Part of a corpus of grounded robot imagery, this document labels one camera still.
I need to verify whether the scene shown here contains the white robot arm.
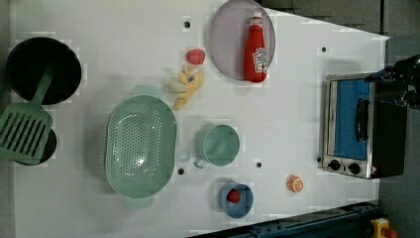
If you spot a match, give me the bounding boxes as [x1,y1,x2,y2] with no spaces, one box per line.
[365,55,420,110]

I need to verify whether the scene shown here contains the yellow plush banana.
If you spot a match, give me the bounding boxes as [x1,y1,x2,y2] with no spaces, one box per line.
[168,67,205,110]

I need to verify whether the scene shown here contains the black frying pan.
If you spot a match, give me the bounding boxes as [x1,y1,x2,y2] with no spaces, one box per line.
[5,36,83,167]

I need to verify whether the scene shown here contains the red plush strawberry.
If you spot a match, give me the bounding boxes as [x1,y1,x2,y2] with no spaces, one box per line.
[186,49,205,65]

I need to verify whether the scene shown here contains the blue bowl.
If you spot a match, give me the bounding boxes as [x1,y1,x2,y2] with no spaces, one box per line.
[218,182,254,219]

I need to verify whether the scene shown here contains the red plush ketchup bottle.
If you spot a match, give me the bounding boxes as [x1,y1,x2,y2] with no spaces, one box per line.
[244,12,268,83]

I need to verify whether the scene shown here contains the green slotted spatula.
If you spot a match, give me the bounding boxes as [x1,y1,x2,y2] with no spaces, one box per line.
[0,64,53,165]

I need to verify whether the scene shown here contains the orange slice toy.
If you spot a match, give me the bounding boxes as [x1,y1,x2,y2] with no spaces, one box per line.
[286,175,304,193]

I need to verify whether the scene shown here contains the green perforated colander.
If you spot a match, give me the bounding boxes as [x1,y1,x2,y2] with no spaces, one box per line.
[105,95,177,198]

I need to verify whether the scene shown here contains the silver toaster oven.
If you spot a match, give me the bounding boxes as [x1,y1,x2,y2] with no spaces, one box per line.
[322,73,407,179]

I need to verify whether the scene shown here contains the green mug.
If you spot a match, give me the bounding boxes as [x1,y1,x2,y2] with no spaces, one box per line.
[193,124,240,169]

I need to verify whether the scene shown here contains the yellow red clamp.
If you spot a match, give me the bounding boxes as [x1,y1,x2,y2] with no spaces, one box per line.
[370,218,398,238]

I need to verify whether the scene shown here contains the small red plush fruit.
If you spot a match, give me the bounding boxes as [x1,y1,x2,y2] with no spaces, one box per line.
[227,189,241,203]

